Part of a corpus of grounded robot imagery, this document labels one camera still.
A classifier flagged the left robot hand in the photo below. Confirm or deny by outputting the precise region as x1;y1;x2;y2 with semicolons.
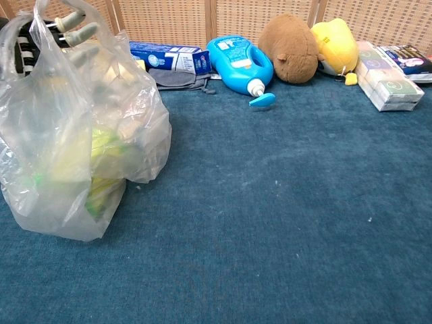
0;9;102;78

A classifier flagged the clear plastic bag with items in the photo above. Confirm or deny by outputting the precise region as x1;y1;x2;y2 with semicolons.
0;0;173;242

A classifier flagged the blue toothpaste box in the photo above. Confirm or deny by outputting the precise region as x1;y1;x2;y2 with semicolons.
129;40;213;76

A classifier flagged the grey cloth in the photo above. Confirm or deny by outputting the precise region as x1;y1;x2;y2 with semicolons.
148;68;217;95

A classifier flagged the wicker folding screen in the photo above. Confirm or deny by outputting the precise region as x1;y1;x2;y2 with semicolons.
0;0;432;59

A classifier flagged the blue pump detergent bottle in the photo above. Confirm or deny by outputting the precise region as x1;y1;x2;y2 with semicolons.
205;36;277;111

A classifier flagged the brown capybara plush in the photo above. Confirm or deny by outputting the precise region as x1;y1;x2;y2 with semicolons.
258;12;320;84

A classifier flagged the blue carpet table cover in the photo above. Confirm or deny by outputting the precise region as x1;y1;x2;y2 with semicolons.
0;72;432;324

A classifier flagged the yellow plush toy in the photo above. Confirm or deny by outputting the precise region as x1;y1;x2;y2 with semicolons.
310;17;360;85

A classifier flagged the pastel tissue pack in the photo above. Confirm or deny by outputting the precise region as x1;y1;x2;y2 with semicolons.
356;40;425;112

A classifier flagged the dark snack packet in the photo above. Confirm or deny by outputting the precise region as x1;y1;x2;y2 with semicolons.
376;44;432;84

